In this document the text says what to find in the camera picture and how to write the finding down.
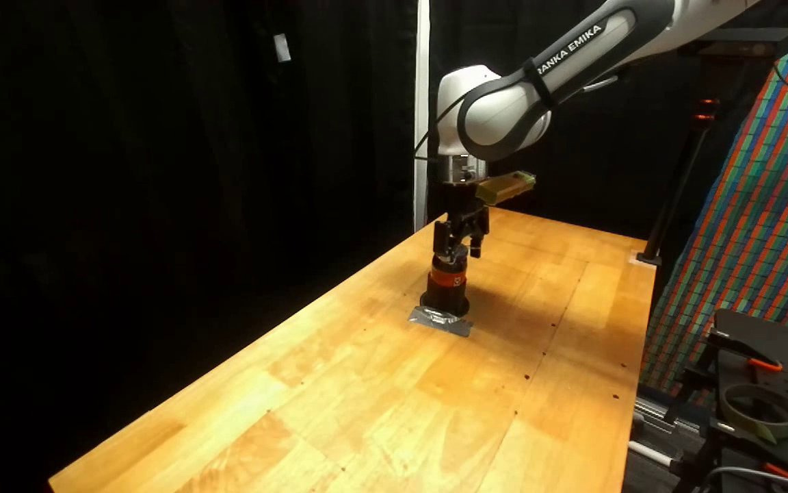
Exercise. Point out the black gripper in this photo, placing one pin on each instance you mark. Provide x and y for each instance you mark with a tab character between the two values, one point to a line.
461	209

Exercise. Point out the dark upside-down cup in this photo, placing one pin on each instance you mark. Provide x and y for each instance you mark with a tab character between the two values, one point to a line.
443	295

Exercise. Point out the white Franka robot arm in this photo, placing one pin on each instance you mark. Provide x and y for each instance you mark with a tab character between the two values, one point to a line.
540	83

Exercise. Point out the white vertical pole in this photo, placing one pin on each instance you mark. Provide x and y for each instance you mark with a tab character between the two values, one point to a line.
421	56

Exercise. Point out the black tripod stand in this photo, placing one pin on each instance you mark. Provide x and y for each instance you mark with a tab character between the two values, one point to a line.
684	172

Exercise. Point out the small white tag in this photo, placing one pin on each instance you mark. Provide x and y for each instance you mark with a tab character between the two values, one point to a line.
282	48

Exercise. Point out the orange knob on stand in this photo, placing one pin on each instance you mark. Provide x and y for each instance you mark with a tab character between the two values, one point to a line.
706	109

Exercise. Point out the colourful patterned board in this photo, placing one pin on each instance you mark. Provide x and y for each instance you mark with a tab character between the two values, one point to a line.
767	228

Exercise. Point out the black perforated plate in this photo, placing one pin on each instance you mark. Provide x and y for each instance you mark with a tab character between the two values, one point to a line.
778	343

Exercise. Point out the beige tape roll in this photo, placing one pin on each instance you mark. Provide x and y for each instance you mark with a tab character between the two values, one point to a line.
761	409

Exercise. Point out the yellowish wrist camera box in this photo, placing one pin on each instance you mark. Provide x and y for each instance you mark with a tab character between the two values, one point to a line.
506	187

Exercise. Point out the aluminium rail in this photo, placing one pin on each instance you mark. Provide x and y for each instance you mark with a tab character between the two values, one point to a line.
657	428

